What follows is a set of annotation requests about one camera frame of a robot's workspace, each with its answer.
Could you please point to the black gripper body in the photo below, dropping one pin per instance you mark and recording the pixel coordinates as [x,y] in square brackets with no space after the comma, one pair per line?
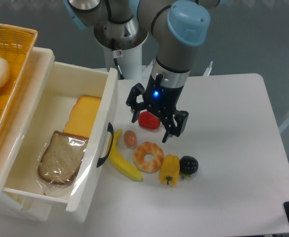
[160,98]

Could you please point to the brown egg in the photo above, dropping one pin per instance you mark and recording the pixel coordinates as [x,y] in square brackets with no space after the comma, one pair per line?
[130,138]

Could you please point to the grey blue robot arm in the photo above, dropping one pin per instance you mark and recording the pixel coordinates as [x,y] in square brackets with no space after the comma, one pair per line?
[122,26]

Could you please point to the red bell pepper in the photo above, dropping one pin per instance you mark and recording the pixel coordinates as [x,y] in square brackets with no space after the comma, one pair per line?
[148,121]

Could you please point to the black blackberry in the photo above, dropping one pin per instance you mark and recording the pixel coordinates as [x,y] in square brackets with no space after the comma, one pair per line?
[188,166]

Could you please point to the yellow bell pepper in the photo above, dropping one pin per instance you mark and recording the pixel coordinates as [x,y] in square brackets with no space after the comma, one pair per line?
[169,170]

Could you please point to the yellow banana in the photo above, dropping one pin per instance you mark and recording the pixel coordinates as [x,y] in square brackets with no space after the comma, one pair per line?
[121,164]

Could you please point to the white drawer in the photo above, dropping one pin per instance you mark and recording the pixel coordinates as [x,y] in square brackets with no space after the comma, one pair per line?
[65,85]

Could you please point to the brown bread slice in bag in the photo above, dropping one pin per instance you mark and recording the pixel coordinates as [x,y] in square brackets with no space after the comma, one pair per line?
[62,158]

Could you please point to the yellow woven basket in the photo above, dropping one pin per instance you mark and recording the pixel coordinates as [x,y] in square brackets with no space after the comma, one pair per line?
[16,44]

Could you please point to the white drawer cabinet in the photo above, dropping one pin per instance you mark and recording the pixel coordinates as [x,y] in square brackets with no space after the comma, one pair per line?
[37,70]

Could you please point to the black drawer handle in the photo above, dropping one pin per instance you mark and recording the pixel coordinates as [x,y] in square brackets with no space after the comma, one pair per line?
[107,147]

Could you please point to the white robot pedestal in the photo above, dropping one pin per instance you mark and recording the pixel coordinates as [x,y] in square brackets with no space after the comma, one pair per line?
[127,62]

